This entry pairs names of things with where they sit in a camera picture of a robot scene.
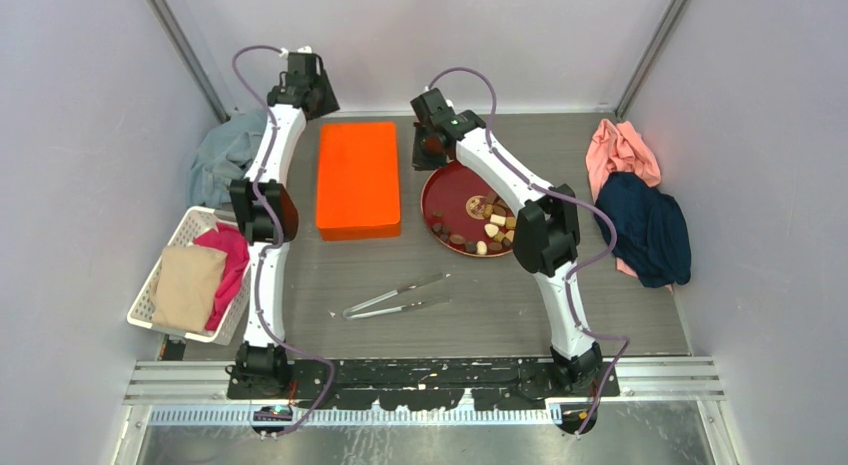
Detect orange box lid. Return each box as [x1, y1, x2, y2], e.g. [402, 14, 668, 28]
[315, 121, 402, 227]

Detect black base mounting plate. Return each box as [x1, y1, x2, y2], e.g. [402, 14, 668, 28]
[225, 357, 620, 411]

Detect beige cloth in basket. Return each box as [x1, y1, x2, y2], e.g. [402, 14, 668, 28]
[152, 245, 227, 333]

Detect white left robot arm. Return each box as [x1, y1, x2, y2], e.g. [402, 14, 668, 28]
[230, 46, 339, 398]

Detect orange chocolate box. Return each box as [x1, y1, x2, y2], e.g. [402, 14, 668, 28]
[317, 222, 402, 241]

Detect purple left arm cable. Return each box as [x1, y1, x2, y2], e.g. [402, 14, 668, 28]
[231, 45, 337, 439]

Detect round red lacquer tray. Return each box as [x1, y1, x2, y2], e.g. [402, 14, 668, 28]
[420, 162, 517, 258]

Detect light blue cloth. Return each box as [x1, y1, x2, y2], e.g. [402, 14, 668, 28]
[186, 110, 267, 209]

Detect pink cloth in basket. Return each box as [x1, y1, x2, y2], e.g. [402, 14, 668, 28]
[193, 222, 249, 331]

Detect salmon pink cloth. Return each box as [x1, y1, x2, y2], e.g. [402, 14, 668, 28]
[585, 118, 662, 199]

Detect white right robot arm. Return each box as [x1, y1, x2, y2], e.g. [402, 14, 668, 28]
[410, 88, 603, 396]

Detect white plastic basket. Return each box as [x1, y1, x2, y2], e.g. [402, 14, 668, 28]
[126, 206, 250, 346]

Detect aluminium frame rail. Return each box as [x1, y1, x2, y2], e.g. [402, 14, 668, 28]
[123, 357, 726, 429]

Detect navy blue cloth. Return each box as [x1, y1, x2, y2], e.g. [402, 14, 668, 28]
[595, 172, 692, 288]

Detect silver metal tongs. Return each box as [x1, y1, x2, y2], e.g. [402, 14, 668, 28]
[342, 272, 451, 321]

